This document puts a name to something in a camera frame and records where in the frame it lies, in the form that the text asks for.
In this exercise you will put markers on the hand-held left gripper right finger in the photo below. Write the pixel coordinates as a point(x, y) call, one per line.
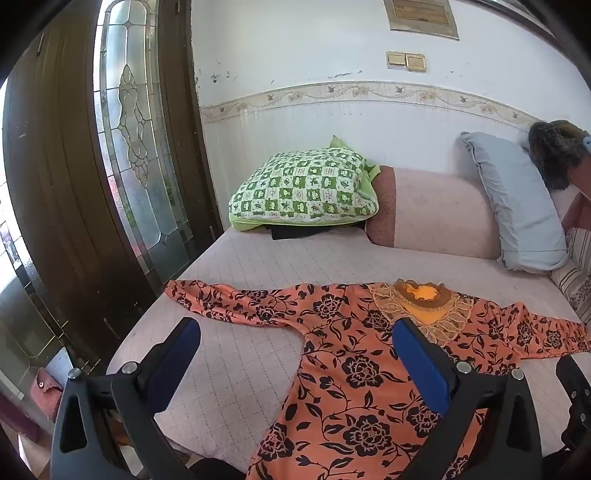
point(422, 364)

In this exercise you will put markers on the gold light switch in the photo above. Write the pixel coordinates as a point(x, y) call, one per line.
point(415, 62)
point(396, 60)

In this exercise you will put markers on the pink brown cushion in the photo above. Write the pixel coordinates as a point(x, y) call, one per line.
point(577, 207)

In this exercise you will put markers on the pink bolster cushion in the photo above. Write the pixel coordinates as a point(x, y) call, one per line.
point(434, 212)

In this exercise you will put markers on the pink bag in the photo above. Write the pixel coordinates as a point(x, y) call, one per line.
point(46, 397)

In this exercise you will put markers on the brown wooden door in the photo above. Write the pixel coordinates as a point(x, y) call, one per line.
point(60, 184)

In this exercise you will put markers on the grey blue pillow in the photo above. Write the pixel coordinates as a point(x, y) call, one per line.
point(512, 207)

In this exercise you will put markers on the framed wall plaque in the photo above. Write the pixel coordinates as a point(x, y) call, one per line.
point(422, 16)

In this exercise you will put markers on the striped floral pillow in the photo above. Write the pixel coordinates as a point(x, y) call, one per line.
point(577, 272)

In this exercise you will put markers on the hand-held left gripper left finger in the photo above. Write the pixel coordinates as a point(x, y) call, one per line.
point(178, 355)

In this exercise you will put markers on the black folded cloth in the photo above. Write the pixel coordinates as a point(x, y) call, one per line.
point(295, 230)

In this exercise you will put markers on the leaded glass door panel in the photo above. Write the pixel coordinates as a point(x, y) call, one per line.
point(134, 138)

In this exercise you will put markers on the green white checkered pillow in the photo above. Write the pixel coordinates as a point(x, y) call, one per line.
point(300, 189)

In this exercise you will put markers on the dark furry cloth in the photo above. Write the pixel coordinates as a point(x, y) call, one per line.
point(554, 152)

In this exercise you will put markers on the pink quilted bed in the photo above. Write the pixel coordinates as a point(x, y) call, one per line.
point(240, 383)

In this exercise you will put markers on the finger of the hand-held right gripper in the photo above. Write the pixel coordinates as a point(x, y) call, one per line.
point(575, 392)

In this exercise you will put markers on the white paper sheet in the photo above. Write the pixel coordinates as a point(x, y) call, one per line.
point(59, 364)

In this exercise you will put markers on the orange black floral shirt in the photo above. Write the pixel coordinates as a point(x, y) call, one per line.
point(355, 369)

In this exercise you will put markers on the light blue cloth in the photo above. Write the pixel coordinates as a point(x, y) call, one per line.
point(587, 142)

